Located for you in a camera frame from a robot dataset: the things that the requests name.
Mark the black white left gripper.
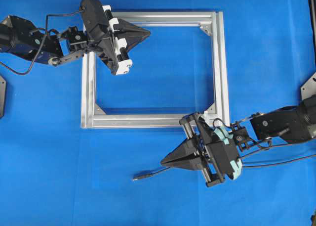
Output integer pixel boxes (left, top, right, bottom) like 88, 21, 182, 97
80, 0, 151, 75

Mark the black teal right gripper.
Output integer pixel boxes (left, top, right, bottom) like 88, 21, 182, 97
160, 113, 242, 187

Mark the black USB cable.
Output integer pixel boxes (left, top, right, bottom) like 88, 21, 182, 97
132, 166, 173, 182

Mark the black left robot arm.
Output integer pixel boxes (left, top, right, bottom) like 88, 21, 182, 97
0, 0, 151, 75

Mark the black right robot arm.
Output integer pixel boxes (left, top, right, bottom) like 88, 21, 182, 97
160, 95, 316, 187

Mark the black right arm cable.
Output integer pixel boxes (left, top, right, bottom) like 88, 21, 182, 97
212, 118, 316, 169

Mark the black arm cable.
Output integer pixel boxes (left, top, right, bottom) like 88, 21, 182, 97
212, 118, 316, 169
0, 9, 86, 76

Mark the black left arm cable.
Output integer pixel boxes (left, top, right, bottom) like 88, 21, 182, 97
0, 9, 86, 76

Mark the aluminium extrusion frame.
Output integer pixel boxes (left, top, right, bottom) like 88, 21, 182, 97
80, 11, 230, 129

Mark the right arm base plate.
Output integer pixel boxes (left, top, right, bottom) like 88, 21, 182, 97
301, 73, 316, 100

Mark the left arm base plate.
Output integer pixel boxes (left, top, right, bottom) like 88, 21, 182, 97
0, 76, 6, 118

